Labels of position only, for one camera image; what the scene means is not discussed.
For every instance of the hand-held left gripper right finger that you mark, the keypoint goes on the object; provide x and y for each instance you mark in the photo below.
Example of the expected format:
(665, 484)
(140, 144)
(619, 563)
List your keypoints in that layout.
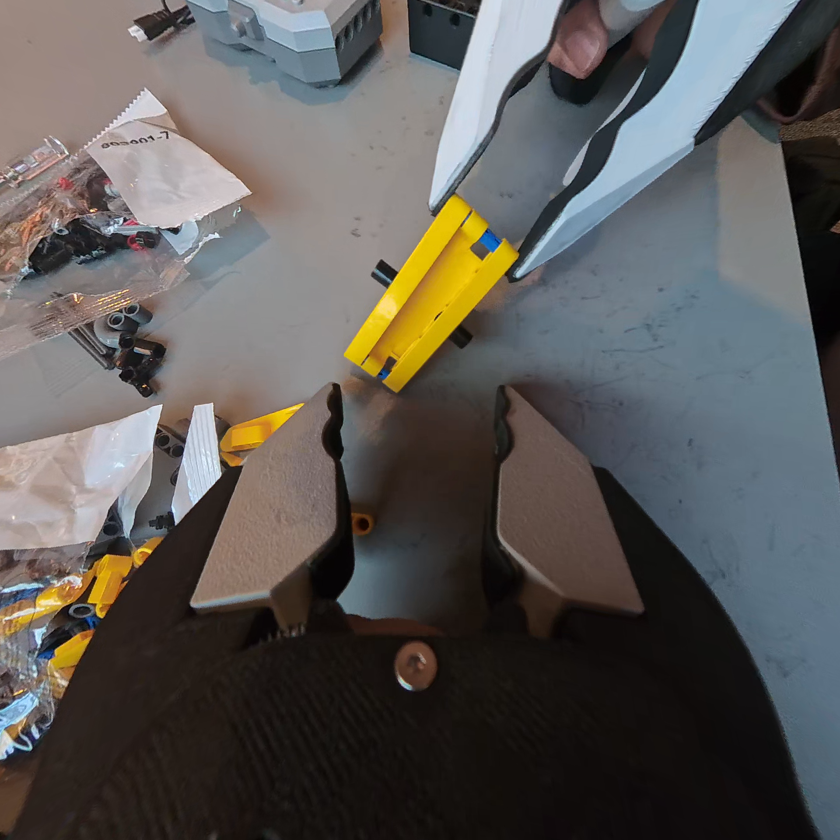
(565, 525)

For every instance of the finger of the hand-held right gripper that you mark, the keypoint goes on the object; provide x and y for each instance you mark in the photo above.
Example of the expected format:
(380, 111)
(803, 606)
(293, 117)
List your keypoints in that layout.
(499, 79)
(696, 92)

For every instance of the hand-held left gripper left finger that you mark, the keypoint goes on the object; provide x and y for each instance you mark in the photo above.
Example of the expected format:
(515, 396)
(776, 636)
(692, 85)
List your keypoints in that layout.
(269, 525)

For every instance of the yellow curved panel blue pins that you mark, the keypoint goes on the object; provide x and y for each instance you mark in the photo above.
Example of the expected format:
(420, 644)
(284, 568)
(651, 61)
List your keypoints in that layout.
(440, 302)

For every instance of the grey desk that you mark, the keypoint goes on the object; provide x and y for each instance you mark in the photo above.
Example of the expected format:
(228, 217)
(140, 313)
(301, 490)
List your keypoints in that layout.
(683, 355)

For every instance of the person's right hand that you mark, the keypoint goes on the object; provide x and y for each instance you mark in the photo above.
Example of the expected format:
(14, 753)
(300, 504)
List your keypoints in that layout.
(578, 40)

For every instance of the black base yellow block assembly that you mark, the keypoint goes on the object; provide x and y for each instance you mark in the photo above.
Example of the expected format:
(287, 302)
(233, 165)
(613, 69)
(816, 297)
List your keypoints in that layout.
(440, 29)

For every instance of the yellow angled beam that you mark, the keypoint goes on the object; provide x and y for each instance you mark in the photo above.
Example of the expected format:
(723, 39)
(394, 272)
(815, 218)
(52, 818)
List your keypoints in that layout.
(256, 433)

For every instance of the small yellow connector piece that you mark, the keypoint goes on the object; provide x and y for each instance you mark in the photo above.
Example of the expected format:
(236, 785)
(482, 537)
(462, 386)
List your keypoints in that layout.
(364, 523)

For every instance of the plastic bag of yellow parts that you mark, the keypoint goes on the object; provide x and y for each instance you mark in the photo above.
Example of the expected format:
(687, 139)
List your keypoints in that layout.
(79, 525)

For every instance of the grey electronic control box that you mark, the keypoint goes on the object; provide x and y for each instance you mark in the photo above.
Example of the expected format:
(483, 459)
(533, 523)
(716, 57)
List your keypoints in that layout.
(295, 33)

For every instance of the loose black connector parts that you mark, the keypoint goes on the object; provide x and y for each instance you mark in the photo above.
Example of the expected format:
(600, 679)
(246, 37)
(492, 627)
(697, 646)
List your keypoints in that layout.
(125, 348)

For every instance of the small black plug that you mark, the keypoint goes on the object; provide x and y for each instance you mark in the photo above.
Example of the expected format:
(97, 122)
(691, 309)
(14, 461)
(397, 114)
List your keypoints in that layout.
(160, 22)

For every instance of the plastic bag of black parts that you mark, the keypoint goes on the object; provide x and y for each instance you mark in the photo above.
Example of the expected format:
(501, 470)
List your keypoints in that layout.
(118, 210)

